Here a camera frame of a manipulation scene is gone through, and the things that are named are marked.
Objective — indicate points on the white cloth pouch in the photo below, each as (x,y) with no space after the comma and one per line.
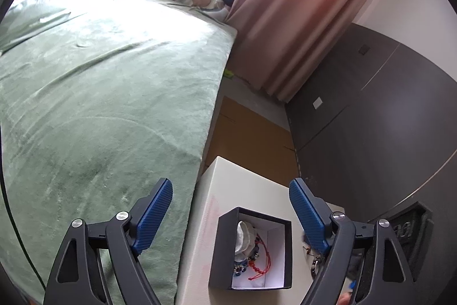
(244,237)

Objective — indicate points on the dark grey wardrobe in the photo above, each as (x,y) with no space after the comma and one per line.
(375,119)

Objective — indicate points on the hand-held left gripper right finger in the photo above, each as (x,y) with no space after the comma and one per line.
(307,219)

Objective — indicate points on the white bedside table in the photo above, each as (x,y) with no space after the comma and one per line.
(242,187)

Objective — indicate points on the green bed blanket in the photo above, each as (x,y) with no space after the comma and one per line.
(107,94)

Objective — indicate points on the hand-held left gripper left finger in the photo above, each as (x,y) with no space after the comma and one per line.
(153,219)

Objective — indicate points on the black jewelry box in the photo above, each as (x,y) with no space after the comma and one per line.
(222,255)

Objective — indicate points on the pink curtain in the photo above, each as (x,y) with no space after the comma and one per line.
(303,5)

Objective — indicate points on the small green floor item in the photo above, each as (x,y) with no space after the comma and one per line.
(229,74)

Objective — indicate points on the brown cardboard sheet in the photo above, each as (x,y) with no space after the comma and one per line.
(250,137)

